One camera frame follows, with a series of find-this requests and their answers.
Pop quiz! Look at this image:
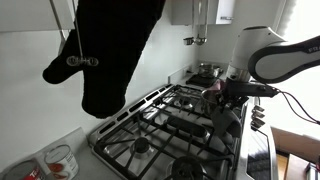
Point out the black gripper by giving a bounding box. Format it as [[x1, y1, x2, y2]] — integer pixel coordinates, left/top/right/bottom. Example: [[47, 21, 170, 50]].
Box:
[[216, 80, 279, 111]]

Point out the grey cloth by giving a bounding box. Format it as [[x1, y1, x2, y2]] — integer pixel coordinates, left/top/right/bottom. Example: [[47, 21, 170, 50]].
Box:
[[210, 104, 243, 138]]

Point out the stainless steel pot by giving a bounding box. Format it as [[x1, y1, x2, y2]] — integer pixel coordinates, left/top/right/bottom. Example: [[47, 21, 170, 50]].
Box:
[[200, 88, 231, 118]]

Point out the pink cloth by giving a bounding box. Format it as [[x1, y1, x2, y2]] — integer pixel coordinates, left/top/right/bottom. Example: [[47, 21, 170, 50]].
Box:
[[210, 79, 228, 93]]

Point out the silver stove knob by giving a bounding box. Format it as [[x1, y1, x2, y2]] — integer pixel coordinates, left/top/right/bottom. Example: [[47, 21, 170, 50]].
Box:
[[250, 119, 266, 130], [252, 104, 266, 113], [251, 110, 266, 120]]

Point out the black portable cooktop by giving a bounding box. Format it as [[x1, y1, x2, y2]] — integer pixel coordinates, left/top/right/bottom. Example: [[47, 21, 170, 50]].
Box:
[[185, 73, 218, 88]]

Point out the steel pan with lid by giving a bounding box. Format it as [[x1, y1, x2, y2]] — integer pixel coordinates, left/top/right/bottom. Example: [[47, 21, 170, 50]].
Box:
[[198, 62, 222, 78]]

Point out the small round gas burner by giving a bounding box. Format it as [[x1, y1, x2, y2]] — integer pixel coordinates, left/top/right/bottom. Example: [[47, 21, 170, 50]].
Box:
[[173, 96, 194, 109], [129, 136, 156, 158]]

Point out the stainless steel gas stove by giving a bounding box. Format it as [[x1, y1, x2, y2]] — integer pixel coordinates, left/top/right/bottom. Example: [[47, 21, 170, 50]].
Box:
[[88, 83, 279, 180]]

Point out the oval black gas burner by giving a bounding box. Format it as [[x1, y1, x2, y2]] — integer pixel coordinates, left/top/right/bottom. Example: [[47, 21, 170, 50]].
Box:
[[164, 114, 211, 139]]

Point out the hanging steel ladle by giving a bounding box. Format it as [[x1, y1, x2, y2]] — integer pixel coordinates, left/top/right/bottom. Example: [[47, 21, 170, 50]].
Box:
[[194, 0, 208, 46]]

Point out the hanging small steel cup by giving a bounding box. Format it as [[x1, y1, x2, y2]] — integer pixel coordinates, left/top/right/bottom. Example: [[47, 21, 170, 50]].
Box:
[[183, 0, 195, 46]]

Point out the wooden board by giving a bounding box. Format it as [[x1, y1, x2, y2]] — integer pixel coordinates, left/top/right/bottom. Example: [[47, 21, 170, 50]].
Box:
[[271, 126, 320, 180]]

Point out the large round gas burner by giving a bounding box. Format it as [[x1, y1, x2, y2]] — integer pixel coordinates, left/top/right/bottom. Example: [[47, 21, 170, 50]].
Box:
[[169, 155, 208, 180]]

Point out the white upper cabinet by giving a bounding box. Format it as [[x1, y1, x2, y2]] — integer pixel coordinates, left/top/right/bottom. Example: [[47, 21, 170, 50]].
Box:
[[171, 0, 236, 26]]

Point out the white window with blind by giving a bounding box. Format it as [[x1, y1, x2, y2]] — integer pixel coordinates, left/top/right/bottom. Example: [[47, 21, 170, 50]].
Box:
[[274, 0, 320, 44]]

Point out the black cast iron stove grate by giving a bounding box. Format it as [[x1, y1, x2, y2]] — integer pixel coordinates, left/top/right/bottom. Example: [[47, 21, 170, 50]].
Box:
[[93, 84, 248, 180]]

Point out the black oven mitt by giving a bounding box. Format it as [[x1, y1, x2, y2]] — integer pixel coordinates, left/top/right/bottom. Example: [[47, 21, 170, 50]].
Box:
[[42, 0, 167, 119]]

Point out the hanging metal utensil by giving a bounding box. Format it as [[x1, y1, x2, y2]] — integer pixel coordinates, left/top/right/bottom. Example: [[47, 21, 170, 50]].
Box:
[[65, 0, 100, 68]]

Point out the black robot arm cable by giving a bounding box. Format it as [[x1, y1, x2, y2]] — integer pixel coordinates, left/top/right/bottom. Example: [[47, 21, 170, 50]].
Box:
[[275, 88, 320, 126]]

